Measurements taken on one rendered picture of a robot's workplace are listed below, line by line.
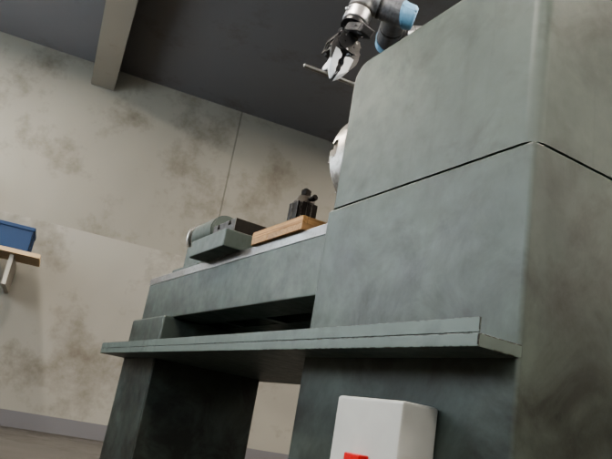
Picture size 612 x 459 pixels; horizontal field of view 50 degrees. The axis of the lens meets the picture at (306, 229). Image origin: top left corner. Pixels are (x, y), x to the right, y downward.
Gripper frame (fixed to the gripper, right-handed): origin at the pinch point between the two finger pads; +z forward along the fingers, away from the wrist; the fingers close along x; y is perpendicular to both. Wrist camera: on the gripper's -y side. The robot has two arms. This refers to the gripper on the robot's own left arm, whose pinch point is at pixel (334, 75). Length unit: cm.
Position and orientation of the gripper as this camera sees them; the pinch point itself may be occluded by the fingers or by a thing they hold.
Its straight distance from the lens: 181.1
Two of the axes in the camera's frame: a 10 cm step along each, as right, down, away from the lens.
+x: -7.8, -5.0, -3.8
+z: -3.5, 8.5, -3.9
